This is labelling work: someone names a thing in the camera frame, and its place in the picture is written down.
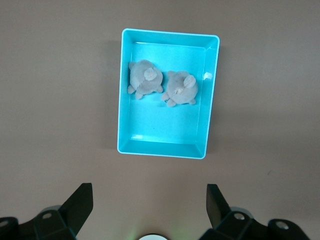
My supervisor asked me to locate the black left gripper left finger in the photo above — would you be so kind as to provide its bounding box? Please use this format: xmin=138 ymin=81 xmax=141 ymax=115
xmin=0 ymin=182 xmax=94 ymax=240

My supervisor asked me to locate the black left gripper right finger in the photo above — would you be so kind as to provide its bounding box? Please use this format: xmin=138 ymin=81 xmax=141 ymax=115
xmin=199 ymin=183 xmax=309 ymax=240

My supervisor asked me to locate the grey plush toy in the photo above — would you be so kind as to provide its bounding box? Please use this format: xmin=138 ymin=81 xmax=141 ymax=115
xmin=160 ymin=70 xmax=200 ymax=108
xmin=126 ymin=58 xmax=165 ymax=101

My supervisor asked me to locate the blue plastic box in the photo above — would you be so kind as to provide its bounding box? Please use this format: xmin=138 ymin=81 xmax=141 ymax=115
xmin=116 ymin=27 xmax=221 ymax=160

